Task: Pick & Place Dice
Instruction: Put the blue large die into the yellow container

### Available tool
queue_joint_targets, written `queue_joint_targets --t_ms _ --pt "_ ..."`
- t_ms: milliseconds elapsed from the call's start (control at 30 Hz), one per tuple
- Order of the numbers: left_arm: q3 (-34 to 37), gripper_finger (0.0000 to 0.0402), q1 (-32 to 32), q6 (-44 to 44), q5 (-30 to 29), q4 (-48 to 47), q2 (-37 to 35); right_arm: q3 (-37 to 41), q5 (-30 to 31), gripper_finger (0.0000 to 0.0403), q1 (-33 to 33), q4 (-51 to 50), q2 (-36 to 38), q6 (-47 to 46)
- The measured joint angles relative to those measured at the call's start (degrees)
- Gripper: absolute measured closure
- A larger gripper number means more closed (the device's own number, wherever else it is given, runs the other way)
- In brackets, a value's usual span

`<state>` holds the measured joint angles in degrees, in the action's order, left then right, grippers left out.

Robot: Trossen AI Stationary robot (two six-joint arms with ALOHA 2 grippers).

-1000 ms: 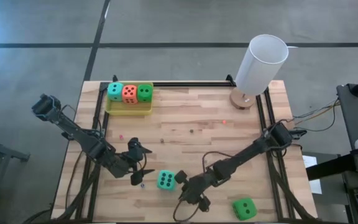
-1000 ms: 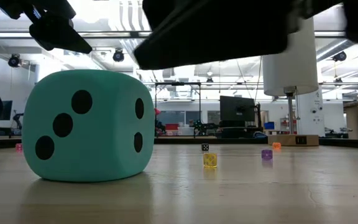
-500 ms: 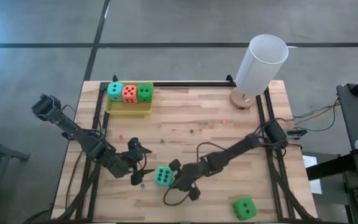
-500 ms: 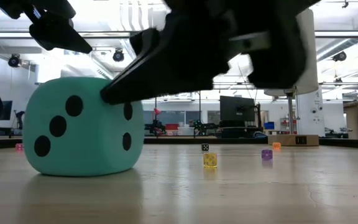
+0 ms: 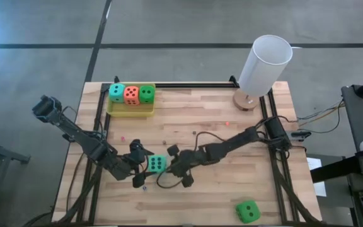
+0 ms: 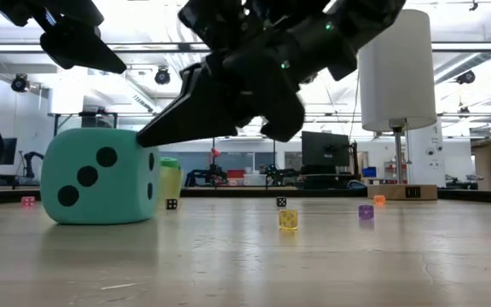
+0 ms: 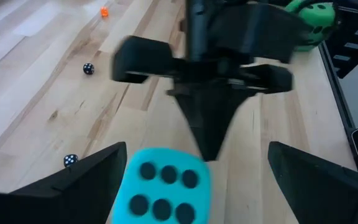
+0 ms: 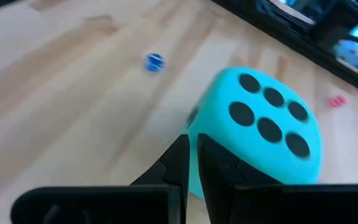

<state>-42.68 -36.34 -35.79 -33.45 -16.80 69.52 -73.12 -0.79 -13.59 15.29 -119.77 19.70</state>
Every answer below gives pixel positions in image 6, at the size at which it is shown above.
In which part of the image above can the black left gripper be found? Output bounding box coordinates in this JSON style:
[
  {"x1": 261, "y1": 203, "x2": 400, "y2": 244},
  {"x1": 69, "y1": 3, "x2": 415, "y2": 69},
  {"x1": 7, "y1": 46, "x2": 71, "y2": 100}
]
[{"x1": 0, "y1": 0, "x2": 128, "y2": 74}]

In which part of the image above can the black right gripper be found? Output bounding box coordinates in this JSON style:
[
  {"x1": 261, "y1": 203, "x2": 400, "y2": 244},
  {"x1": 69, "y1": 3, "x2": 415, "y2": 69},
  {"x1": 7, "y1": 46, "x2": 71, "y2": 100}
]
[{"x1": 136, "y1": 0, "x2": 343, "y2": 149}]

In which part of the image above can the large green foam die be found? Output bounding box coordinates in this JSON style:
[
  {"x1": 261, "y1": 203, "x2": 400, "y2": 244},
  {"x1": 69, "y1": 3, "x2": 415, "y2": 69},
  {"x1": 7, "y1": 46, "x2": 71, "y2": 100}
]
[{"x1": 159, "y1": 156, "x2": 182, "y2": 170}]

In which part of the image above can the large teal foam die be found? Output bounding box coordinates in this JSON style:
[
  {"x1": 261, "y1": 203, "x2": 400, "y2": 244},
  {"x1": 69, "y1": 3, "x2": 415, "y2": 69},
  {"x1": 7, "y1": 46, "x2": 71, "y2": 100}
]
[{"x1": 40, "y1": 127, "x2": 161, "y2": 226}]

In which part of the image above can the black ceiling spotlight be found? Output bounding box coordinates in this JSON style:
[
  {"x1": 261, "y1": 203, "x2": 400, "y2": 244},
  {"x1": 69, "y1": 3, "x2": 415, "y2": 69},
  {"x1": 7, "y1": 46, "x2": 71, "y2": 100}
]
[
  {"x1": 9, "y1": 72, "x2": 32, "y2": 94},
  {"x1": 455, "y1": 70, "x2": 477, "y2": 85},
  {"x1": 153, "y1": 67, "x2": 172, "y2": 86}
]

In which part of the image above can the yellow translucent plastic bin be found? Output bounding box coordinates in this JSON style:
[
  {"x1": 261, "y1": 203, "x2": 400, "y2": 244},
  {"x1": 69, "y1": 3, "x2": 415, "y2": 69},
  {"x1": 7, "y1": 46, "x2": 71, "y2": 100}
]
[{"x1": 158, "y1": 164, "x2": 184, "y2": 209}]

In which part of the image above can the small background computer monitor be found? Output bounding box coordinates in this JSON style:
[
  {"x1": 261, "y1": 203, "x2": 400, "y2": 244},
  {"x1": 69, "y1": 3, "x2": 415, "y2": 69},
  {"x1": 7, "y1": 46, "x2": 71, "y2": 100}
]
[{"x1": 0, "y1": 136, "x2": 19, "y2": 166}]

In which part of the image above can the large background computer monitor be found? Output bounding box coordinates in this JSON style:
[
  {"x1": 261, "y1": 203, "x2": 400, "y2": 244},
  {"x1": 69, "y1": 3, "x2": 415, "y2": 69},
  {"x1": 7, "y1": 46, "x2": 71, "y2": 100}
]
[{"x1": 300, "y1": 130, "x2": 351, "y2": 168}]

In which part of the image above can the small yellow translucent die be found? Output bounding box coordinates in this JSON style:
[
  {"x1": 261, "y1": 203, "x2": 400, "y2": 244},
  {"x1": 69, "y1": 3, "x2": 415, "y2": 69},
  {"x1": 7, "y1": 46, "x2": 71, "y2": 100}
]
[{"x1": 278, "y1": 209, "x2": 299, "y2": 232}]

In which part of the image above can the black background rig frame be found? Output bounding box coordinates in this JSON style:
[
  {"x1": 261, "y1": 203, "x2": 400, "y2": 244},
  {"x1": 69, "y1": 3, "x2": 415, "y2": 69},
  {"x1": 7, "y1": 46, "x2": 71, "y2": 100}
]
[{"x1": 211, "y1": 136, "x2": 277, "y2": 188}]

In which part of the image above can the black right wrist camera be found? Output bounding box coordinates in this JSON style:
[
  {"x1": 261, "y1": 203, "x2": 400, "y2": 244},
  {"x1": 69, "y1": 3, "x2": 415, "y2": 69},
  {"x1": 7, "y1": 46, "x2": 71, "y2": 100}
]
[{"x1": 176, "y1": 0, "x2": 253, "y2": 50}]

